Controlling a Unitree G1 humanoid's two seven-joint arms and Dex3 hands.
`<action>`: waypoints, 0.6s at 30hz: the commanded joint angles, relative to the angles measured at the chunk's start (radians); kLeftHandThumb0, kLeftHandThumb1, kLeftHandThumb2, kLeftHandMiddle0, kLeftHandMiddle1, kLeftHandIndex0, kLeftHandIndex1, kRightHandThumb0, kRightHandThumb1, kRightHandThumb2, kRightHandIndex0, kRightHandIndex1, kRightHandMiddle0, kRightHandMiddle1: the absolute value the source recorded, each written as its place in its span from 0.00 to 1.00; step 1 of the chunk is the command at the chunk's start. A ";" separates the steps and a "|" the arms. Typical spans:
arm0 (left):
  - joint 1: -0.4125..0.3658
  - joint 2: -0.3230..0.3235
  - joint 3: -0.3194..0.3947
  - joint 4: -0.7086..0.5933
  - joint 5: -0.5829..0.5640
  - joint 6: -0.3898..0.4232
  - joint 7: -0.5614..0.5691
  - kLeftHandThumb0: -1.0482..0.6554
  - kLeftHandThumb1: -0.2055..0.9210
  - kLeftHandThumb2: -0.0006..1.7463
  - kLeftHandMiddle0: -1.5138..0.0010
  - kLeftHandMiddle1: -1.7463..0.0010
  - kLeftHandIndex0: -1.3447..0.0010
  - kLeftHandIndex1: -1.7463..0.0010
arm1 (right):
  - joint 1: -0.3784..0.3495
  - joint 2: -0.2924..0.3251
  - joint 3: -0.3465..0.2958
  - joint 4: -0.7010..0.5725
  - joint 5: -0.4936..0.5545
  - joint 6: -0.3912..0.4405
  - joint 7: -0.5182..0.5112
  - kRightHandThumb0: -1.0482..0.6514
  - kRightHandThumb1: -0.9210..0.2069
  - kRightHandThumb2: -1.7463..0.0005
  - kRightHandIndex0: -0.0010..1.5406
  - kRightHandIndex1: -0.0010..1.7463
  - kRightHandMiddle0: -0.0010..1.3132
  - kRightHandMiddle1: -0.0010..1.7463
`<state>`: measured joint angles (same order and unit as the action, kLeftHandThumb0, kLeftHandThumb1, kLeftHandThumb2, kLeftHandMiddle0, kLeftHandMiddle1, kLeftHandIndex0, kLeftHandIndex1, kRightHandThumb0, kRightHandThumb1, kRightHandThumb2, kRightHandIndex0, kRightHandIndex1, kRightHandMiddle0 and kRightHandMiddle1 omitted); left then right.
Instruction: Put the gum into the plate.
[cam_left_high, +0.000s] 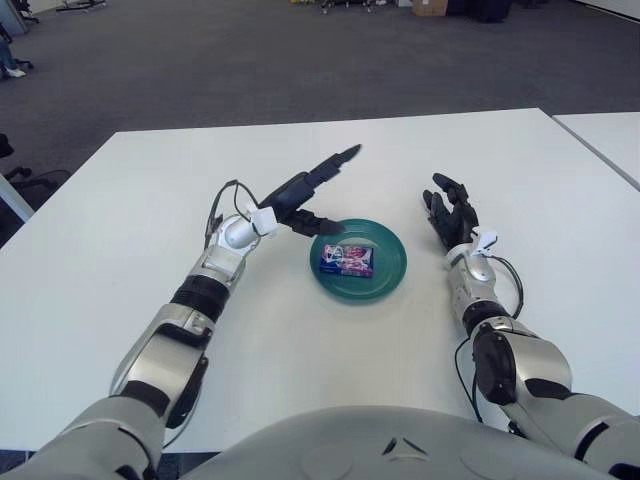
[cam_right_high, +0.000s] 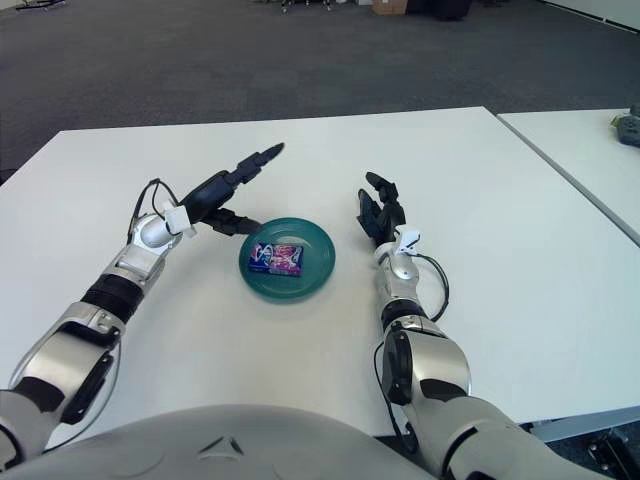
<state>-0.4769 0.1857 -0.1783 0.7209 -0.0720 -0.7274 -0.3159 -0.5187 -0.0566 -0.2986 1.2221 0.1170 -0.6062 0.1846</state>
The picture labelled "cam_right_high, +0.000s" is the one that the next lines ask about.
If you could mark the grey robot torso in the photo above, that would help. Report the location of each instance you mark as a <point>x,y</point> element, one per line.
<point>225,445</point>

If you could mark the black equipment case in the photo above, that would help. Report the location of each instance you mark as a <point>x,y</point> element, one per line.
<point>439,9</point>

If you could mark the brown cardboard box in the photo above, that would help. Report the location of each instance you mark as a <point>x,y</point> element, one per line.
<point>390,6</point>

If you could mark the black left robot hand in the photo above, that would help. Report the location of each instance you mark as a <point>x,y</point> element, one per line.
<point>210,195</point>

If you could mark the grey handheld device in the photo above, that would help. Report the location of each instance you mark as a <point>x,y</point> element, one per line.
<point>629,127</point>

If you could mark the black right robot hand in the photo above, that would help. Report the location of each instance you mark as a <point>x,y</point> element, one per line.
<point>387,217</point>

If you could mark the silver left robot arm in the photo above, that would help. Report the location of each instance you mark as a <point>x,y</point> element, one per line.
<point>75,360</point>

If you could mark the white office table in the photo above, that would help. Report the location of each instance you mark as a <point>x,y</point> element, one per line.
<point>565,145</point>

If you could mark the black table foot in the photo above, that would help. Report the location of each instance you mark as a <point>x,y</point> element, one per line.
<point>617,452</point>

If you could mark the green round plate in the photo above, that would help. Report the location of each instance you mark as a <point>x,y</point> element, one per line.
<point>320,260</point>

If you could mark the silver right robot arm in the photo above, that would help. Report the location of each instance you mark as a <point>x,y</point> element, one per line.
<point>440,365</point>

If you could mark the blue purple gum pack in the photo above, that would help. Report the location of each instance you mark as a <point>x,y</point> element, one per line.
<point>277,259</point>

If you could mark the grey table leg frame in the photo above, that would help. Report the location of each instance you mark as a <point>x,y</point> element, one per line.
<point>560,431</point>

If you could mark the black floor stand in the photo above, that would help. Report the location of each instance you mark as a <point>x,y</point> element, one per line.
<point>37,5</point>

